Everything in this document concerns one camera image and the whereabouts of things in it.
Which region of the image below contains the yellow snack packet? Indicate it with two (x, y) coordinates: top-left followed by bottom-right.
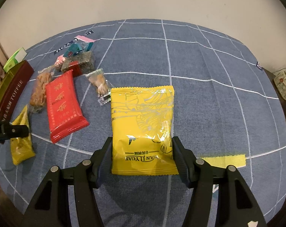
(10, 105), (36, 166)
(111, 86), (178, 176)

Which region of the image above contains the clear bag of fried twists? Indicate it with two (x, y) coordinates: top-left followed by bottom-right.
(29, 66), (54, 113)

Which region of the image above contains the red snack packet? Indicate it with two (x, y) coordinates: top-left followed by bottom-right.
(45, 70), (89, 144)

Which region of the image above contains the gold and maroon toffee tin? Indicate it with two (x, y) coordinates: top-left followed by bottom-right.
(0, 60), (34, 121)

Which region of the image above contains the green tissue pack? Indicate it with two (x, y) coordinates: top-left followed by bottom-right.
(3, 47), (27, 73)

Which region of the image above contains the pink floral candy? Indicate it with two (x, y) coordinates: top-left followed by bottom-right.
(54, 55), (66, 71)

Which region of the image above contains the small clear nut packet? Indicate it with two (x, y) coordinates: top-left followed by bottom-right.
(85, 68), (113, 106)

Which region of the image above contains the teal wrapped candy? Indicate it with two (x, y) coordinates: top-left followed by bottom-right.
(63, 42), (93, 58)

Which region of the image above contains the dark sesame snack bar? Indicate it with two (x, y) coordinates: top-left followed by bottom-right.
(61, 51), (95, 77)

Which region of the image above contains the blue checked tablecloth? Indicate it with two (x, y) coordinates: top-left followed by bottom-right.
(0, 19), (286, 221)

